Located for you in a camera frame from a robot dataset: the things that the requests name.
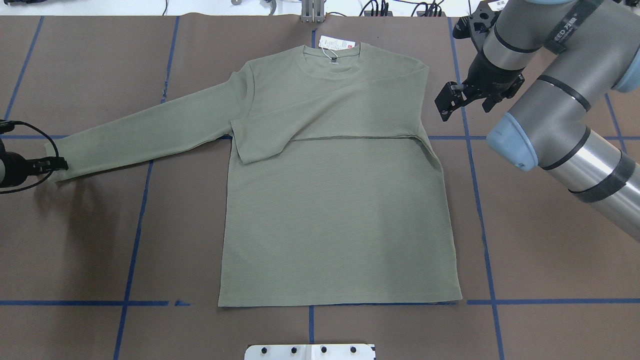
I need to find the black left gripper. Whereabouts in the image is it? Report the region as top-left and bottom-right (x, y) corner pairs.
(0, 152), (69, 188)

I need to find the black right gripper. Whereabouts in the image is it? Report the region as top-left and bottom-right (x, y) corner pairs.
(434, 52), (525, 122)

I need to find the olive green long-sleeve shirt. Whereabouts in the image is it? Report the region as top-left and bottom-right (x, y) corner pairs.
(50, 42), (462, 308)

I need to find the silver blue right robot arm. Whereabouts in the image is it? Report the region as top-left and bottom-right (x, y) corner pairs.
(434, 0), (640, 240)

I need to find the white shirt hang tag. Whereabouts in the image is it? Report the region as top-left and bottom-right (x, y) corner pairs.
(318, 35), (357, 51)

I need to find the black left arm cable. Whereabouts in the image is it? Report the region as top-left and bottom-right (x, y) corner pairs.
(0, 120), (62, 195)

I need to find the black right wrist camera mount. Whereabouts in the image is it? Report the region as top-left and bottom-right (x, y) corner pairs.
(451, 1), (502, 52)

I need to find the aluminium frame post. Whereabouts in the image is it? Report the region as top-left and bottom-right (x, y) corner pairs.
(300, 0), (326, 24)

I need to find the white central pedestal column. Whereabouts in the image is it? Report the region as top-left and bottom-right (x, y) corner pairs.
(244, 343), (377, 360)

